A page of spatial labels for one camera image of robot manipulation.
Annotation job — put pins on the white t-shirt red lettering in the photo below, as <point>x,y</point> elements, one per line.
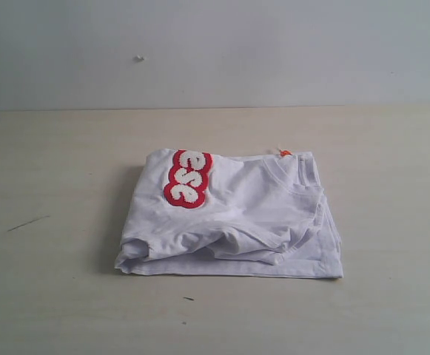
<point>195,213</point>

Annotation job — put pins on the orange neck label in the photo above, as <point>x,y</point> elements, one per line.
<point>284,152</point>

